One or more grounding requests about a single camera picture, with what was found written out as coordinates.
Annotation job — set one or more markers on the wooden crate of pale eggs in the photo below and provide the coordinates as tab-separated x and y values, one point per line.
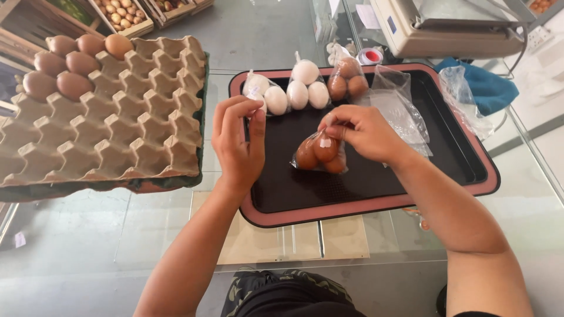
121	15

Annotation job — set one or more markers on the beige cardboard sheet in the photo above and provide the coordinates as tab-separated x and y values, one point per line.
273	242

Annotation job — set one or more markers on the small bag of brown eggs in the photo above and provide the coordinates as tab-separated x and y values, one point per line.
319	154

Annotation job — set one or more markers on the white knotted plastic bag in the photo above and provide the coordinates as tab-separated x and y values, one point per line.
337	50

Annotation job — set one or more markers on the crumpled clear plastic bag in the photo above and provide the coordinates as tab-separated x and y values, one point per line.
462	101

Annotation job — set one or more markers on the empty clear plastic bags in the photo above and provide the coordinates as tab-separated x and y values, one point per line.
399	110

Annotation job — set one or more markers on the grey cardboard egg tray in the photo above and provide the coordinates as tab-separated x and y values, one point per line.
132	119

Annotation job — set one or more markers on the red and white tape roll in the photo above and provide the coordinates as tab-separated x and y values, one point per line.
370	56

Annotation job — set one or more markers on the person's right hand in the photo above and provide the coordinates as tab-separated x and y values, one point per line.
374	132

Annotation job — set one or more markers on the tied bag of brown eggs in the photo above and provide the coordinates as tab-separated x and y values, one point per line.
348	79

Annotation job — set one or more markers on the person's left hand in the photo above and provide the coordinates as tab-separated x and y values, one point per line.
235	149

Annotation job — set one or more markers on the small white paper tag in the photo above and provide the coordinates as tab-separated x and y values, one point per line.
20	240

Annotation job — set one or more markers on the blue cloth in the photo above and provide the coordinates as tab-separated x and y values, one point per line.
489	88

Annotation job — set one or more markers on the beige weighing scale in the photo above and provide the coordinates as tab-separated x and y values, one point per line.
440	31

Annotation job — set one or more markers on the black tray with pink rim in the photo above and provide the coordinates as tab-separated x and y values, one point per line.
379	180

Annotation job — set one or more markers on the person's camouflage shorts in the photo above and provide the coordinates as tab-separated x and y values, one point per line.
286	295

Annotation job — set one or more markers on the bag of white eggs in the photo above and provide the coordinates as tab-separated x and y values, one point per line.
275	100
305	81

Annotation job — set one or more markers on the white power strip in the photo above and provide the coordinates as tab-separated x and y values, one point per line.
540	38

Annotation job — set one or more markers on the wooden crate of produce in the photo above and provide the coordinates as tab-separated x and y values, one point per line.
174	9

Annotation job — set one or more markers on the group of loose brown eggs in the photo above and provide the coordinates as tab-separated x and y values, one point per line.
72	66

